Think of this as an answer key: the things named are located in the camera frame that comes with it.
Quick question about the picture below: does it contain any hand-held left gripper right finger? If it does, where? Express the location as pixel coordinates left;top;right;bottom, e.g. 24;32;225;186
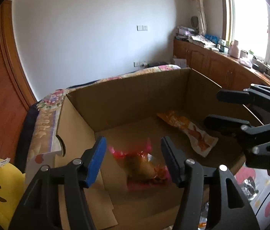
160;136;261;230

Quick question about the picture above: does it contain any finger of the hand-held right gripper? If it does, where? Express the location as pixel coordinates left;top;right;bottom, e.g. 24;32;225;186
203;114;270;155
216;83;270;119

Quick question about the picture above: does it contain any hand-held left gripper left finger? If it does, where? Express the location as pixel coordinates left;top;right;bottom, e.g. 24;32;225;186
8;136;107;230

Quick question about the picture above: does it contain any red snack packet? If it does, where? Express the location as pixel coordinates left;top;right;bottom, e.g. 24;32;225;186
108;138;174;192

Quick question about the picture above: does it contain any brown cardboard box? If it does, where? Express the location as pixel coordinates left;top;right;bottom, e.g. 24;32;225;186
26;67;263;230

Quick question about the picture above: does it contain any strawberry print bed sheet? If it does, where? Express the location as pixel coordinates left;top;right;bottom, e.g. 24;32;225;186
197;165;270;230

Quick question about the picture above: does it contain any silver foil packet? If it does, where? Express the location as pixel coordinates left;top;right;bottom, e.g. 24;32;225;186
241;177;259;200

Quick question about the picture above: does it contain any orange snack packet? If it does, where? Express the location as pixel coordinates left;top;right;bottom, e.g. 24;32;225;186
156;110;219;158

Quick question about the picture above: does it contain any wooden cabinet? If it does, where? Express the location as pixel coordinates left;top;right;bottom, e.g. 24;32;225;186
173;39;270;92

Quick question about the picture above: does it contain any pink bottle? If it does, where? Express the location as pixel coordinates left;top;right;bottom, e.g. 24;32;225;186
230;40;240;58

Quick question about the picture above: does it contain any blue pack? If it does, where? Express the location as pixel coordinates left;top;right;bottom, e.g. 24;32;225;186
205;34;222;43

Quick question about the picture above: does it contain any silver orange wrapper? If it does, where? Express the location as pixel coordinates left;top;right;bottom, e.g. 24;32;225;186
197;202;209;230

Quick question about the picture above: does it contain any pile of papers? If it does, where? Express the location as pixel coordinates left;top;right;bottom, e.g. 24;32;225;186
175;25;218;50

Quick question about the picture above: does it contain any dark blue blanket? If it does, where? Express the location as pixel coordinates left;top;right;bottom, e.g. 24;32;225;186
21;104;41;174

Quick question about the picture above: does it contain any floral quilt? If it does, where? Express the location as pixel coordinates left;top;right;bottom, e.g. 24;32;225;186
27;64;181;163

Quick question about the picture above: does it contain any dark cloth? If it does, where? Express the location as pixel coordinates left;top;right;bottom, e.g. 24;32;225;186
147;62;172;67

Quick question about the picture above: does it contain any window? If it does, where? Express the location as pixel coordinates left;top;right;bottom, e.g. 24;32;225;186
221;0;270;73

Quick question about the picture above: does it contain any pale curtain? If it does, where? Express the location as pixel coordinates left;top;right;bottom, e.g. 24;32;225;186
188;0;209;35

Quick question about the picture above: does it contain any yellow plush toy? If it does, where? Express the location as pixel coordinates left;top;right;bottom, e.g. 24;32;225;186
0;158;26;230

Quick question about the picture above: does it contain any wooden wardrobe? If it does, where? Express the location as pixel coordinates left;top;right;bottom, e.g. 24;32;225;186
0;0;38;197

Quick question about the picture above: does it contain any thin black cable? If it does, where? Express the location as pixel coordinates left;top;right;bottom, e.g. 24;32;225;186
254;182;270;224

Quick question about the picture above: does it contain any grey wall device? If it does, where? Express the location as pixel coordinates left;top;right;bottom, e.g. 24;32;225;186
190;16;199;32

